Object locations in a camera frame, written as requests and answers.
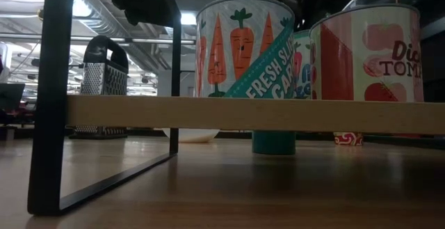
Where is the grey ceiling pipe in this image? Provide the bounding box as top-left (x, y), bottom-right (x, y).
top-left (0, 32), bottom-right (195, 45)

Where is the white bowl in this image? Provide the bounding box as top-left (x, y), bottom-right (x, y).
top-left (161, 127), bottom-right (220, 144)

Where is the dark cabinet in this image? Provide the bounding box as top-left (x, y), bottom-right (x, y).
top-left (419, 0), bottom-right (445, 103)

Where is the teal green printed can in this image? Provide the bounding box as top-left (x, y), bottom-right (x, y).
top-left (251, 130), bottom-right (297, 155)

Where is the diced tomatoes can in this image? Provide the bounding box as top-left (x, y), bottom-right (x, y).
top-left (308, 3), bottom-right (425, 103)

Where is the mixed vegetables can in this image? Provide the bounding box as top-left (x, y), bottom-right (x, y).
top-left (293, 29), bottom-right (313, 100)

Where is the wooden shelf with black frame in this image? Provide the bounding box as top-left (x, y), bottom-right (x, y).
top-left (26, 0), bottom-right (445, 216)

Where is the metal box grater, black handle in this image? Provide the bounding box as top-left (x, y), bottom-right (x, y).
top-left (68, 35), bottom-right (129, 140)

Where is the dark monitor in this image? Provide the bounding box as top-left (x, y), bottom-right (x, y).
top-left (0, 82), bottom-right (26, 125)

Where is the red can with white swirls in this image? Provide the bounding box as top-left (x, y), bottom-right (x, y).
top-left (332, 132), bottom-right (364, 147)

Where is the white can with orange carrots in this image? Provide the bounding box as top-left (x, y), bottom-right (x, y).
top-left (194, 0), bottom-right (296, 100)

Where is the black aluminium table frame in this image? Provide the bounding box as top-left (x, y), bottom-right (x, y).
top-left (213, 130), bottom-right (445, 150)

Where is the ceiling light panel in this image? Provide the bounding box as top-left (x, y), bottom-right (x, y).
top-left (179, 11), bottom-right (197, 26)

